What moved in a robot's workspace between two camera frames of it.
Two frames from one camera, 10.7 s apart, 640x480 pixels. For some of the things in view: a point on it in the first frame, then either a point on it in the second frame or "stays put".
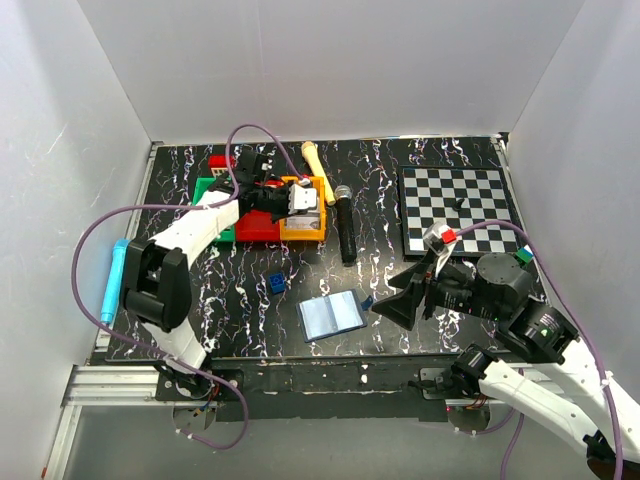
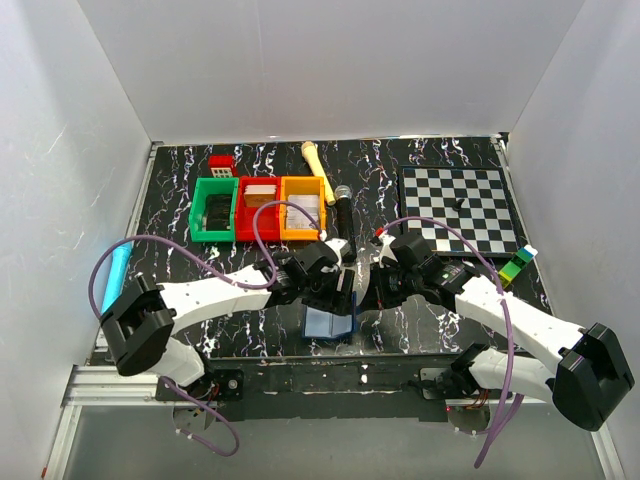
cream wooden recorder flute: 311,153 stays put
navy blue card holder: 332,314 stays put
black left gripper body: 279,201 → 343,288
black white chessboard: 460,196 stays put
